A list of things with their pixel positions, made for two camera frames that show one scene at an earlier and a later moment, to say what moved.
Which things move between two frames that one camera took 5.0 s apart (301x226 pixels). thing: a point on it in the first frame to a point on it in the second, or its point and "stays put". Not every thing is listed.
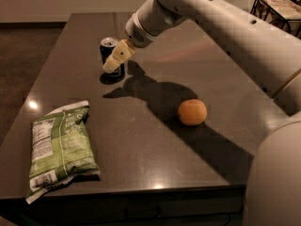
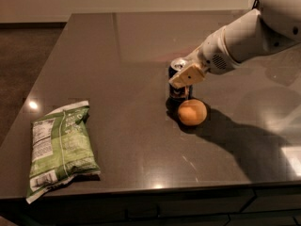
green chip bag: x=61 y=148 stays put
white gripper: x=136 y=33 to x=213 y=55
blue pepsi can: x=106 y=47 to x=176 y=94
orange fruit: x=192 y=112 stays put
